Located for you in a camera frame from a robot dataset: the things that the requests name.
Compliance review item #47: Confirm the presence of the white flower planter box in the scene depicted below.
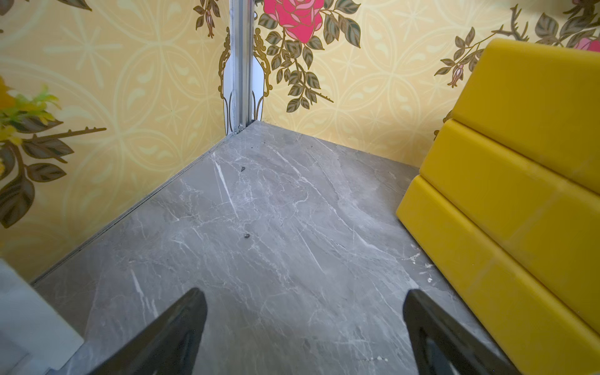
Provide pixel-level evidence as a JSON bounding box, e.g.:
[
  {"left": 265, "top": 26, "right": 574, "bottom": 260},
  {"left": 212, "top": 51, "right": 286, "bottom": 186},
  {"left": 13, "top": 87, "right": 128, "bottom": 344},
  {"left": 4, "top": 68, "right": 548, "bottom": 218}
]
[{"left": 1, "top": 261, "right": 84, "bottom": 374}]

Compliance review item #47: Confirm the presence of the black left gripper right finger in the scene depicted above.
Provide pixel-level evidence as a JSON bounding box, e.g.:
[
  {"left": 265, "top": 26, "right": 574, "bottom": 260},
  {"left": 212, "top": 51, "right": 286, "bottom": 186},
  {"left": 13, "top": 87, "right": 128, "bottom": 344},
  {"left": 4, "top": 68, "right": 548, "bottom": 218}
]
[{"left": 403, "top": 289, "right": 518, "bottom": 374}]

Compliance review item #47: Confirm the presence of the yellow plastic drawer cabinet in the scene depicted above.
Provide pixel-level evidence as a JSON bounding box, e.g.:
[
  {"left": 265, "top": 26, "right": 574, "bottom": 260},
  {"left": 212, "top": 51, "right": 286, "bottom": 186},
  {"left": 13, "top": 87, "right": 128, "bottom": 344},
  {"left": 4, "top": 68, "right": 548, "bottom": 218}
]
[{"left": 397, "top": 39, "right": 599, "bottom": 374}]

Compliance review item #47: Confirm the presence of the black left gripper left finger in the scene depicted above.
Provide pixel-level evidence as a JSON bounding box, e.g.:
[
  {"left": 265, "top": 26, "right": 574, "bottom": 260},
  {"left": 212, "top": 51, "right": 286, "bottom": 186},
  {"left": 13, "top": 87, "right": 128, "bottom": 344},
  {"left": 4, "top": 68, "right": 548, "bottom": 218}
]
[{"left": 91, "top": 287, "right": 208, "bottom": 374}]

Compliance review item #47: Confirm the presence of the colourful artificial flower bouquet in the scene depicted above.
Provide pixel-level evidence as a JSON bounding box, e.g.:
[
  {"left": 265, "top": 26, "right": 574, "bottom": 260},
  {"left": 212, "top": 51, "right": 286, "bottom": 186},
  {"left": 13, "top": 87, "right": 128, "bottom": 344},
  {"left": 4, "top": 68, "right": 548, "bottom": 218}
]
[{"left": 1, "top": 77, "right": 61, "bottom": 146}]

